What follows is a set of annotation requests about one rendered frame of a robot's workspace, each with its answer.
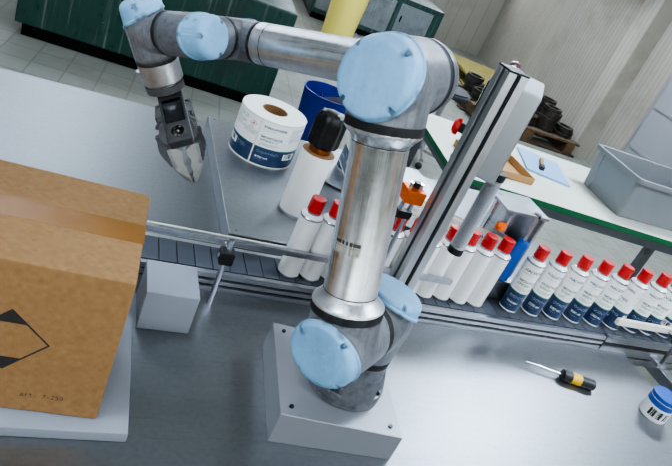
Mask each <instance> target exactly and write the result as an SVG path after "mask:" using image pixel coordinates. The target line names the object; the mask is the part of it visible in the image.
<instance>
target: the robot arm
mask: <svg viewBox="0 0 672 466"><path fill-rule="evenodd" d="M164 8H165V6H164V5H163V3H162V0H124V1H123V2H122V3H121V4H120V6H119V12H120V15H121V19H122V22H123V29H125V32H126V35H127V38H128V41H129V44H130V47H131V50H132V53H133V56H134V59H135V62H136V65H137V68H138V69H136V70H135V73H136V75H140V74H141V80H142V83H143V85H144V86H145V89H146V92H147V94H148V95H149V96H152V97H157V99H158V103H159V105H155V120H156V123H157V124H156V126H155V129H156V130H159V135H156V136H155V139H156V141H157V144H158V150H159V153H160V154H161V156H162V157H163V158H164V160H165V161H166V162H167V163H168V164H169V165H170V166H171V167H172V168H173V169H174V170H175V171H176V172H177V173H178V174H179V175H181V176H182V177H183V178H184V179H186V180H187V181H189V182H191V183H194V182H197V180H198V178H199V176H200V174H201V171H202V166H203V160H204V156H205V150H206V140H205V135H204V133H203V132H202V128H201V125H200V126H197V120H196V116H195V113H194V110H193V106H192V103H191V99H190V98H187V99H184V96H183V93H182V90H181V89H183V88H184V86H185V83H184V80H183V71H182V68H181V64H180V61H179V57H184V58H192V59H194V60H199V61H206V60H215V59H222V60H238V61H243V62H248V63H253V64H258V65H263V66H268V67H272V68H277V69H281V70H286V71H291V72H295V73H300V74H304V75H309V76H314V77H318V78H323V79H327V80H332V81H337V89H338V94H339V97H341V98H342V101H343V102H342V104H343V105H344V107H345V108H346V112H345V117H344V125H345V127H346V128H347V129H348V131H349V132H350V134H351V143H350V149H349V154H348V159H347V165H346V170H345V175H344V180H343V186H342V191H341V196H340V201H339V207H338V212H337V217H336V222H335V228H334V233H333V238H332V243H331V249H330V254H329V259H328V264H327V270H326V275H325V280H324V284H323V285H321V286H319V287H317V288H316V289H315V290H314V291H313V293H312V297H311V302H310V307H309V313H308V317H307V319H306V320H303V321H301V322H300V323H299V324H298V325H297V327H296V328H295V329H294V331H293V333H292V335H291V340H290V347H291V353H292V356H293V359H294V361H295V363H296V364H297V365H298V366H299V369H300V371H301V372H302V374H303V375H304V376H305V377H306V378H307V379H308V381H309V383H310V385H311V387H312V388H313V389H314V391H315V392H316V393H317V394H318V395H319V396H320V397H321V398H322V399H324V400H325V401H326V402H328V403H329V404H331V405H333V406H335V407H337V408H339V409H342V410H345V411H349V412H365V411H368V410H370V409H372V408H373V407H374V406H375V405H376V403H377V402H378V400H379V398H380V397H381V395H382V392H383V388H384V382H385V377H386V371H387V367H388V366H389V364H390V362H391V361H392V359H393V357H394V356H395V354H396V353H397V351H398V349H399V348H400V346H401V345H402V343H403V341H404V340H405V338H406V337H407V335H408V333H409V332H410V330H411V328H412V327H413V325H414V324H415V323H417V321H418V317H419V315H420V313H421V311H422V305H421V302H420V300H419V298H418V297H417V295H416V294H415V293H414V292H413V291H412V290H411V289H410V288H409V287H408V286H407V285H405V284H404V283H402V282H401V281H399V280H398V279H396V278H394V277H392V276H390V275H387V274H385V273H383V269H384V265H385V260H386V256H387V251H388V247H389V242H390V237H391V233H392V228H393V224H394V219H395V215H396V210H397V206H398V201H399V197H400V192H401V188H402V183H403V179H404V174H405V170H406V165H407V160H408V156H409V151H410V148H411V147H412V146H413V145H415V144H416V143H418V142H420V141H421V140H423V137H424V133H425V129H426V125H427V120H428V116H429V114H432V113H434V112H436V111H438V110H440V109H441V108H443V107H444V106H445V105H447V103H448V102H449V101H450V100H451V99H452V97H453V96H454V94H455V92H456V89H457V87H458V82H459V67H458V64H457V61H456V58H455V56H454V55H453V53H452V52H451V50H450V49H449V48H448V47H447V46H445V45H444V44H443V43H441V42H440V41H438V40H436V39H433V38H429V37H422V36H414V35H408V34H405V33H402V32H397V31H387V32H380V33H373V34H370V35H367V36H365V37H363V38H361V39H358V38H352V37H346V36H341V35H335V34H329V33H323V32H317V31H311V30H306V29H300V28H294V27H288V26H282V25H277V24H271V23H265V22H259V21H256V20H254V19H250V18H234V17H225V16H217V15H213V14H209V13H206V12H182V11H170V10H164ZM188 102H189V103H188ZM184 146H186V152H187V155H188V156H189V157H190V159H191V162H190V163H191V168H192V169H193V170H192V174H191V172H190V171H189V170H188V169H187V164H186V163H185V162H184V160H183V151H182V148H181V147H184Z"/></svg>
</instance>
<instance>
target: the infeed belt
mask: <svg viewBox="0 0 672 466"><path fill-rule="evenodd" d="M219 249H220V248H217V247H210V246H206V245H200V244H195V243H194V244H193V243H189V242H183V241H178V240H177V241H176V240H172V239H167V238H161V237H159V241H158V237H155V236H150V235H145V240H144V245H143V248H142V255H141V258H143V259H149V260H156V261H162V262H168V263H174V264H180V265H186V266H192V267H198V268H204V269H210V270H217V271H218V269H219V266H220V265H219V264H218V258H217V255H218V252H219ZM235 254H236V257H235V259H234V262H233V265H232V266H226V267H225V270H224V272H229V273H235V274H241V275H247V276H253V277H259V278H265V279H272V280H278V281H284V282H290V283H296V284H302V285H308V286H314V287H319V286H321V285H323V284H324V280H323V279H321V278H319V280H318V281H317V282H308V281H305V280H304V279H302V278H301V277H300V276H299V275H298V277H297V278H295V279H288V278H285V277H283V276H282V275H280V274H279V272H278V271H277V267H278V265H279V263H280V260H281V259H279V258H273V257H267V256H262V255H259V256H258V255H256V254H251V253H245V252H243V253H242V252H239V251H235ZM417 297H418V296H417ZM418 298H419V300H420V302H421V304H424V305H430V306H436V307H442V308H448V309H455V310H461V311H467V312H473V313H479V314H485V315H491V316H497V317H503V318H510V319H516V320H522V321H528V322H534V323H540V324H546V325H552V326H558V327H564V328H571V329H577V330H583V331H589V332H595V333H601V334H606V333H605V332H604V330H603V329H602V328H601V327H600V326H598V327H597V328H593V327H590V326H588V325H587V324H585V323H584V322H583V321H582V319H581V320H580V321H579V323H578V324H577V325H574V324H571V323H569V322H567V321H566V320H565V319H564V318H563V317H562V315H561V316H560V318H559V319H558V321H552V320H549V319H548V318H546V317H545V316H544V315H543V314H542V313H541V311H540V313H539V314H538V316H537V317H536V318H532V317H529V316H527V315H526V314H524V313H523V312H522V311H521V309H520V306H519V308H518V309H517V311H516V313H515V314H509V313H507V312H505V311H503V310H502V309H501V308H500V307H499V305H498V302H499V301H500V300H499V299H493V298H488V297H487V298H486V299H485V301H484V302H483V304H482V306H481V307H480V308H474V307H471V306H470V305H468V304H467V303H466V302H465V304H464V305H462V306H461V305H457V304H454V303H453V302H451V301H450V300H449V299H448V300H447V301H446V302H441V301H438V300H436V299H435V298H433V297H432V296H431V298H430V299H428V300H425V299H422V298H420V297H418Z"/></svg>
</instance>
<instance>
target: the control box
mask: <svg viewBox="0 0 672 466"><path fill-rule="evenodd" d="M544 86H545V85H544V84H543V83H541V82H539V81H537V80H535V79H533V78H531V77H530V79H529V81H528V83H527V85H526V86H525V88H524V90H523V92H522V94H521V95H520V97H519V99H518V101H517V103H516V104H515V106H514V108H513V110H512V112H511V114H510V115H509V117H508V119H507V121H506V123H505V124H504V126H503V128H502V130H501V132H500V133H499V135H498V137H497V139H496V141H495V142H494V144H493V146H492V148H491V150H490V151H489V153H488V155H487V157H486V159H485V161H484V162H483V164H482V166H481V168H480V170H479V171H478V173H477V175H476V177H477V178H479V179H481V180H483V181H485V182H487V183H489V184H492V185H493V184H494V183H495V181H496V180H497V178H498V176H499V174H500V173H501V171H502V169H503V167H504V166H505V164H506V162H507V160H508V159H509V157H510V155H511V153H512V152H513V150H514V148H515V146H516V145H517V143H518V141H519V139H520V138H521V136H522V134H523V132H524V131H525V129H526V127H527V125H528V124H529V122H530V120H531V118H532V117H533V115H534V113H535V111H536V110H537V108H538V106H539V104H540V103H541V101H542V97H543V91H544Z"/></svg>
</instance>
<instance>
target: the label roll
mask: <svg viewBox="0 0 672 466"><path fill-rule="evenodd" d="M306 124H307V119H306V117H305V116H304V115H303V114H302V113H301V112H300V111H299V110H297V109H296V108H294V107H293V106H291V105H289V104H287V103H285V102H283V101H280V100H278V99H275V98H272V97H268V96H264V95H256V94H251V95H247V96H245V97H244V98H243V101H242V104H241V107H240V110H239V113H238V116H237V119H236V122H235V125H234V128H233V130H232V133H231V136H230V139H229V147H230V149H231V150H232V151H233V152H234V153H235V154H236V155H237V156H239V157H240V158H242V159H243V160H245V161H247V162H249V163H251V164H254V165H256V166H259V167H263V168H267V169H274V170H280V169H285V168H288V167H289V166H290V164H291V162H292V159H293V156H294V154H295V151H296V149H297V146H298V144H299V141H300V139H301V136H302V134H303V131H304V129H305V126H306Z"/></svg>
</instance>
